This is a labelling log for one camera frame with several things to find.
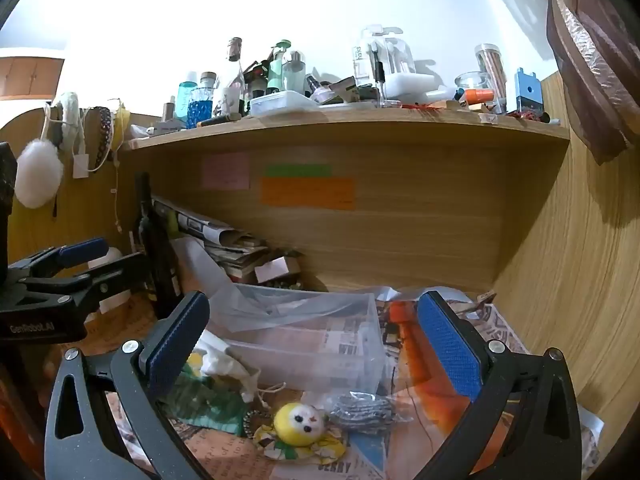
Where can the yellow plush doll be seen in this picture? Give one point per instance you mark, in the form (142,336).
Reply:
(299,425)

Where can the stack of newspapers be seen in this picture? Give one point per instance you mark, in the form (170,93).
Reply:
(230,250)

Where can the wooden wall cabinet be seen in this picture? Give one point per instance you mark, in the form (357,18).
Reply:
(27,77)

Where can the orange and white tube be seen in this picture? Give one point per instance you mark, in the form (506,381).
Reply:
(479,95)

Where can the clear pump bottle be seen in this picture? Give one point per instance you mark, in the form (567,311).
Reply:
(369,67)

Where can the white fluffy pompom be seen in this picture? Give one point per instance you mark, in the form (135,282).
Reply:
(37,172)

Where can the wooden shelf board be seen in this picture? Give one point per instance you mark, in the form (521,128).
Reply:
(350,125)

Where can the white clear organiser case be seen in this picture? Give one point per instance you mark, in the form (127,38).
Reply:
(407,72)

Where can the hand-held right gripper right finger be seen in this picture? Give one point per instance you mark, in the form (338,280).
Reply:
(450,345)

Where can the small white cardboard box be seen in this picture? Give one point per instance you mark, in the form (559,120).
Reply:
(275,269)

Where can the blue liquid glass bottle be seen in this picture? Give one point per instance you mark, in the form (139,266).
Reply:
(200,105)

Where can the pink sticky note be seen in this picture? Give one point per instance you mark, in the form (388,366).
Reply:
(226,171)

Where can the brown curtain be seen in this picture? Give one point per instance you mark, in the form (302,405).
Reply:
(585,60)

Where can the white fluffy headband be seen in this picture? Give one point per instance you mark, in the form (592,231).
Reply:
(70,117)

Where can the white flat plastic box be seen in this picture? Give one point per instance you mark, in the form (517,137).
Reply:
(282,102)

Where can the orange sticky note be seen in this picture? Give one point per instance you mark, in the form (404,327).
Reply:
(307,193)

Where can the orange cloth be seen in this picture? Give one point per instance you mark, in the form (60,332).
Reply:
(430,390)

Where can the dark patterned headband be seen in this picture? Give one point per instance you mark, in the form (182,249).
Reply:
(104,135)

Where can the tall canister of brown sticks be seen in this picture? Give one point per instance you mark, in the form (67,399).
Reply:
(492,72)

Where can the green patterned cloth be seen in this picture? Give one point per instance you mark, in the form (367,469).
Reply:
(210,405)

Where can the grey knit item in bag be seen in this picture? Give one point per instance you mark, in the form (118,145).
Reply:
(362,412)

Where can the teal liquid bottle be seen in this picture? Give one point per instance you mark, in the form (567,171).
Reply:
(186,91)

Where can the green sticky note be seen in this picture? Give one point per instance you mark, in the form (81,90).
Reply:
(298,170)

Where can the round glass jar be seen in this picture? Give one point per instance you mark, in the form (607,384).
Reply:
(472,82)

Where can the yellow headband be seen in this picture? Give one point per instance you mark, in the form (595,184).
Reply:
(120,127)

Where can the newspaper sheet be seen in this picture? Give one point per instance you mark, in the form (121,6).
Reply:
(320,465)

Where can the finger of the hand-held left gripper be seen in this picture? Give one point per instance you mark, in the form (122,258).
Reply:
(82,252)
(107,280)

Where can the white paper tag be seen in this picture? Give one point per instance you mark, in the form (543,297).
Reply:
(80,167)

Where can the clear glass bottle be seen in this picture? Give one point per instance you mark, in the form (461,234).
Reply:
(294,72)

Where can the tall clear brown-capped bottle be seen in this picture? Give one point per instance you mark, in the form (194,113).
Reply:
(231,80)

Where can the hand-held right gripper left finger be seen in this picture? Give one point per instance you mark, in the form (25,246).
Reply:
(175,345)

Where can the clear plastic storage box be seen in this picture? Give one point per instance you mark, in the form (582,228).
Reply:
(300,330)

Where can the blue plastic box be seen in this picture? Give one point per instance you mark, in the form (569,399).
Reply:
(528,92)

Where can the dark wine bottle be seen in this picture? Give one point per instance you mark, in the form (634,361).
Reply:
(157,250)

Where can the green pump bottle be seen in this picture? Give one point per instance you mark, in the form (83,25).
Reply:
(277,72)

